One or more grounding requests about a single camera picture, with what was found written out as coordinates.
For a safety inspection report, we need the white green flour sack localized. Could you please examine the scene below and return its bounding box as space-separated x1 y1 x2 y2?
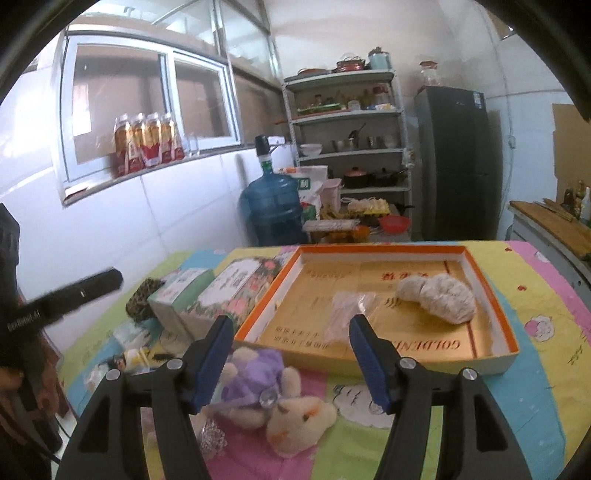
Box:
290 166 329 206

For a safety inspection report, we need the white sliding window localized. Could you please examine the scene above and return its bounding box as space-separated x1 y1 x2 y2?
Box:
59 30 243 183

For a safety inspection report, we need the white crochet soft toy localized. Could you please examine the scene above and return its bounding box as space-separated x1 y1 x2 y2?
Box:
397 273 476 325

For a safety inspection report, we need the teal canister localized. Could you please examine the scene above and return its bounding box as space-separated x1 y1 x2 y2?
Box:
368 47 393 71

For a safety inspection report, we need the green white carton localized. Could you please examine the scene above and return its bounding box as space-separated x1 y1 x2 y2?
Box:
148 268 217 341

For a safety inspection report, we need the row of condiment jars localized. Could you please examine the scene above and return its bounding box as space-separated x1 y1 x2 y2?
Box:
309 83 398 112

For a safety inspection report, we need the clear plastic bag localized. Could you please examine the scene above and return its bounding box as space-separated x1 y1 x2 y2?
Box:
324 292 378 343

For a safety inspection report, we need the purple-dress plush bunny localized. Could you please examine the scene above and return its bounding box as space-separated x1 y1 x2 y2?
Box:
208 346 339 459

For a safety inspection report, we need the black pot with red lid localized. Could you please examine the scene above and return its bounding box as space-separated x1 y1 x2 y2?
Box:
342 167 370 189

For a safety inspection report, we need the red plastic basin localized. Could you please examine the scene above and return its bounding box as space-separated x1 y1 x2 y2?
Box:
379 215 411 234

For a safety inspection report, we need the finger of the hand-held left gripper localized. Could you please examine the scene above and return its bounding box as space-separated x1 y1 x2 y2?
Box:
39 269 124 320

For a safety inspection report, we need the black wok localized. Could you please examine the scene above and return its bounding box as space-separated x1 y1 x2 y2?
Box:
369 167 410 188

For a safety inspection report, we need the wooden cutting board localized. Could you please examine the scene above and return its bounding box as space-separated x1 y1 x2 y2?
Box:
509 199 591 260

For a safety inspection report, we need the pile of plastic packets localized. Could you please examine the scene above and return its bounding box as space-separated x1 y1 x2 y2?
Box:
85 318 188 377

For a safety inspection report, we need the brown cardboard sheet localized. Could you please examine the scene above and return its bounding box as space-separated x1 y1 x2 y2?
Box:
551 104 591 204

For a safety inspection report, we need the red lidded pan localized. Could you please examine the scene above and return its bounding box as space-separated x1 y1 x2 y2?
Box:
335 55 369 73

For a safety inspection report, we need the blue water jug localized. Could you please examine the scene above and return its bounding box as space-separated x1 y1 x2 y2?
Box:
239 159 305 246

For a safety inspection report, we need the pink plastic bin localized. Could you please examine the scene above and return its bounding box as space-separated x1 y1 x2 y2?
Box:
321 178 343 210

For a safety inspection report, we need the kitchen knife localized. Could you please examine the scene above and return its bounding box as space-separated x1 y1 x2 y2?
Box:
533 198 574 223

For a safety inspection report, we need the person's left hand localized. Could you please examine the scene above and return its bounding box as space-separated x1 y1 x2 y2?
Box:
0 368 25 404

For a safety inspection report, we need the flat noodle box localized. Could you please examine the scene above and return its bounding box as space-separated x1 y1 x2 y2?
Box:
302 219 362 233

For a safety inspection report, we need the orange-rimmed cardboard box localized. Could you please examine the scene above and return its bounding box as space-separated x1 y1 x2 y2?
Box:
235 244 520 377

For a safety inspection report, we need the egg tray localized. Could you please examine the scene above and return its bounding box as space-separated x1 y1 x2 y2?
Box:
346 198 392 219

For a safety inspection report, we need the leopard print pouch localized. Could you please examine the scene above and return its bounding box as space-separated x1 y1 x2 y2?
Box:
126 277 163 322

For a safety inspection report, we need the white metal shelf rack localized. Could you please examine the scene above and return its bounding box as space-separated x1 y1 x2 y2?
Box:
283 69 415 241

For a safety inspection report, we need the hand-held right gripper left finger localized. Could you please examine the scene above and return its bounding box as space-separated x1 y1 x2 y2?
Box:
55 315 236 480

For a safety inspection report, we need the grey counter cabinet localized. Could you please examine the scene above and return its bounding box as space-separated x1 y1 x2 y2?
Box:
507 203 591 305

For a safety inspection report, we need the black water pump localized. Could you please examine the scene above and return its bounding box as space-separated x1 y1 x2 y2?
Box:
255 135 282 161

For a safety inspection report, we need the floral printed carton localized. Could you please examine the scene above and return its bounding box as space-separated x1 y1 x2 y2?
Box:
182 257 283 334

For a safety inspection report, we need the glass jar with red lid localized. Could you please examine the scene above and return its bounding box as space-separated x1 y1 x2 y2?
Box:
419 60 443 88

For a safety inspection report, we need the dark grey refrigerator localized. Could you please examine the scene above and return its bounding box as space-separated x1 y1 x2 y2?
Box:
414 85 505 241

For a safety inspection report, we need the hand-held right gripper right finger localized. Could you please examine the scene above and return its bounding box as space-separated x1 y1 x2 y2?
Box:
348 314 534 480

